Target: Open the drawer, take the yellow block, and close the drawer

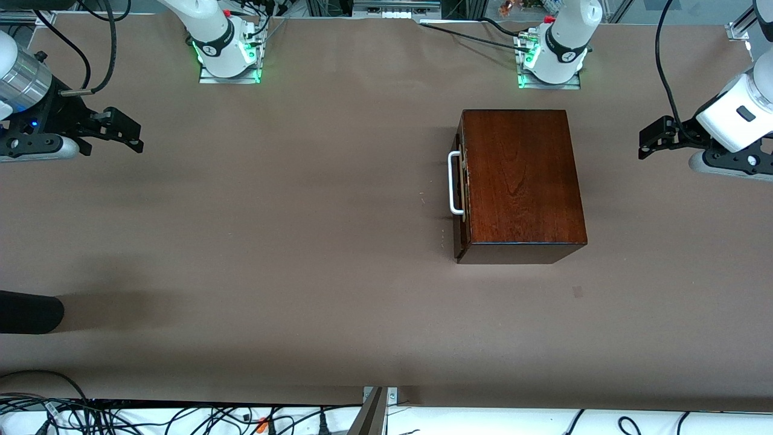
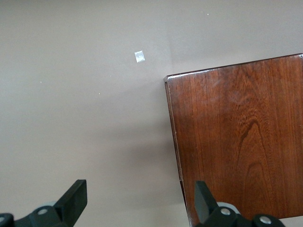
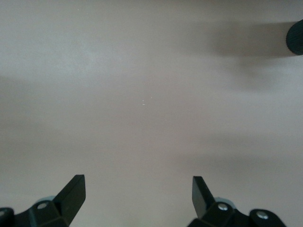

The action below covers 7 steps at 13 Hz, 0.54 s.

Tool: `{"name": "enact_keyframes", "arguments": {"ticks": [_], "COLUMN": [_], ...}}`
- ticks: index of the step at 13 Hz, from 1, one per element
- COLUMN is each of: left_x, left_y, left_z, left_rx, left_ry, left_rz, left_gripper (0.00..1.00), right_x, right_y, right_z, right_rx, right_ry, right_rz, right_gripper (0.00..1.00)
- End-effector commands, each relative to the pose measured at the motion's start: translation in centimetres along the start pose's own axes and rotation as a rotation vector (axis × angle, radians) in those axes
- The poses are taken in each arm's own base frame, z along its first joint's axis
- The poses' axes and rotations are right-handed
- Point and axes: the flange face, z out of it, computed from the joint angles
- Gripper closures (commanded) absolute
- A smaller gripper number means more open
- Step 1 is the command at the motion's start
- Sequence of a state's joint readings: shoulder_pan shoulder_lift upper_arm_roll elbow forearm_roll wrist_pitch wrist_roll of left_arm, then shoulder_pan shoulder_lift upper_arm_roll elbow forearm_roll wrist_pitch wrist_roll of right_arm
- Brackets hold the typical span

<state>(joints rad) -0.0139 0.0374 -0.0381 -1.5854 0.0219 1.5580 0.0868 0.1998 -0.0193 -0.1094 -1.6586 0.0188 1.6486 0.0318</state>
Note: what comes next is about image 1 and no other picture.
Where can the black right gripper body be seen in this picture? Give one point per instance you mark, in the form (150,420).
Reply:
(60,110)

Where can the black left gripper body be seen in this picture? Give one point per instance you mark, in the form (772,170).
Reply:
(681,135)

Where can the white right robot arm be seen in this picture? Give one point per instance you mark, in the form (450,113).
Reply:
(208,24)

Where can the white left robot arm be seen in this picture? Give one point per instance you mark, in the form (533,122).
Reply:
(567,36)

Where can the dark brown wooden cabinet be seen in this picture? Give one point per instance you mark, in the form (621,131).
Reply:
(525,181)

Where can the black padded cylinder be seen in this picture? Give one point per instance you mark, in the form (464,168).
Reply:
(30,311)

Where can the grey power strip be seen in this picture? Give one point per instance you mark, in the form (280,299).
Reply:
(392,9)

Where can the white board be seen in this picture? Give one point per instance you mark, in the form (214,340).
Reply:
(483,423)

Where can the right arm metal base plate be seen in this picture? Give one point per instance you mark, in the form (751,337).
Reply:
(206,79)

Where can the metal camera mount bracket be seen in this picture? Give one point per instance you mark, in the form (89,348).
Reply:
(371,417)

